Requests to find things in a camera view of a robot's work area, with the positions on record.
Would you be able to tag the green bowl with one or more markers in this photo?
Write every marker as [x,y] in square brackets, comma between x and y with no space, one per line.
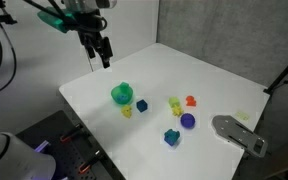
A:
[122,97]

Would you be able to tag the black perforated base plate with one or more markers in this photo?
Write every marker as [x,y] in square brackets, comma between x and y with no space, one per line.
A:
[70,155]

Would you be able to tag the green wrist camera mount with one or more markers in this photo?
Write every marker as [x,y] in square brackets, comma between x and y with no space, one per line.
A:
[69,23]

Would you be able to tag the blue teal block toy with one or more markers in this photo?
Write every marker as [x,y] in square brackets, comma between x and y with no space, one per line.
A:
[171,137]

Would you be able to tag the yellow duck toy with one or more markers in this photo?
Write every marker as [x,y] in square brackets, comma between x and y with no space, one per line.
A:
[126,111]

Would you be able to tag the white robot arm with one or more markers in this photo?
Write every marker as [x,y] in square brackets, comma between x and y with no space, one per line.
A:
[18,161]

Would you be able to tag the black orange clamp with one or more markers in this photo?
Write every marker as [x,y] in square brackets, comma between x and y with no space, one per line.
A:
[68,136]
[88,163]

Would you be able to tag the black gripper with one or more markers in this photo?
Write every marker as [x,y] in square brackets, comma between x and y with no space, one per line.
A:
[92,24]

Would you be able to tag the yellowish tape patch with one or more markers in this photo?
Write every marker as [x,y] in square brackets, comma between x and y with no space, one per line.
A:
[242,115]

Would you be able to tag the lime green cube toy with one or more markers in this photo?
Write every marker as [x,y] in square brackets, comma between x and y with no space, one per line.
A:
[173,101]

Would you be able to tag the black tripod stand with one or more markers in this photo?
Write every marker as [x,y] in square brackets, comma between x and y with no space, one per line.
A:
[278,82]

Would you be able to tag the orange toy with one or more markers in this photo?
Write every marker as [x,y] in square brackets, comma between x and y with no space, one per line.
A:
[190,101]

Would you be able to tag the purple bumpy ball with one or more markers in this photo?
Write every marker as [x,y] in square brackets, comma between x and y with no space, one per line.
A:
[187,120]

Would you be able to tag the yellow spiky toy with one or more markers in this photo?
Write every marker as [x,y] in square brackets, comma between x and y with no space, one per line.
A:
[177,111]

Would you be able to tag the dark blue cube toy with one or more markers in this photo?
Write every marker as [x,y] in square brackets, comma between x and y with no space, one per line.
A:
[142,105]

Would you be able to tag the grey metal bracket plate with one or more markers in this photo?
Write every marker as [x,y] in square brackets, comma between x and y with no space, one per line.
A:
[230,129]

